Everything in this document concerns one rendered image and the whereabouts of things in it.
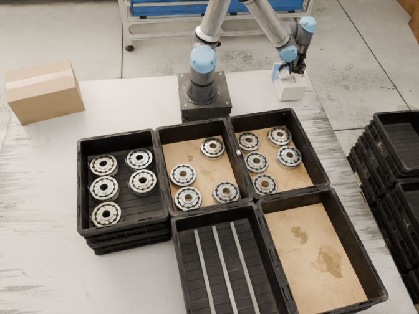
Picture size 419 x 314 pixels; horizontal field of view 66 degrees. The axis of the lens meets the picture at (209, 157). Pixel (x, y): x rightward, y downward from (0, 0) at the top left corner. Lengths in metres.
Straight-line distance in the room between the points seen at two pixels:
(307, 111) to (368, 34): 2.22
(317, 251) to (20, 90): 1.45
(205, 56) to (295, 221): 0.79
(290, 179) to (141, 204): 0.60
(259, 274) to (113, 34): 2.84
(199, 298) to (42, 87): 1.18
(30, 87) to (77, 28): 2.00
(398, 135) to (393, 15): 2.37
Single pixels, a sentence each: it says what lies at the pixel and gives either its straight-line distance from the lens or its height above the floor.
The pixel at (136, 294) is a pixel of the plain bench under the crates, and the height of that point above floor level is 0.70.
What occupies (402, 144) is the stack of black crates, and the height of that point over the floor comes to 0.49.
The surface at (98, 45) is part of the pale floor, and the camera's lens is 3.40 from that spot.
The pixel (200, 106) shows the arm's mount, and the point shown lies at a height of 0.80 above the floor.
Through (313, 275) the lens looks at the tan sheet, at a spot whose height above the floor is 0.83.
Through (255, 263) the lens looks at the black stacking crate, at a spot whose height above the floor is 0.83.
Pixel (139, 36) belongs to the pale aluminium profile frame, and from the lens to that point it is 3.20.
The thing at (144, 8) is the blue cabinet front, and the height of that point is 0.39.
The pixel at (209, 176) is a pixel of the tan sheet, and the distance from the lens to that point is 1.31.
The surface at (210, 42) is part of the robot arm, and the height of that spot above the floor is 1.04.
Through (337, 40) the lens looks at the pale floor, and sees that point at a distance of 3.70.
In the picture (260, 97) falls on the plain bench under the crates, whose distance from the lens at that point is 1.81.
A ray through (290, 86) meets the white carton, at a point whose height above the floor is 0.81.
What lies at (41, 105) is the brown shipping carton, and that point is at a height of 0.80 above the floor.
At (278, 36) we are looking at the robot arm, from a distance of 1.43.
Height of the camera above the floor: 1.94
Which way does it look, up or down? 55 degrees down
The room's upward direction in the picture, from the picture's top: 4 degrees clockwise
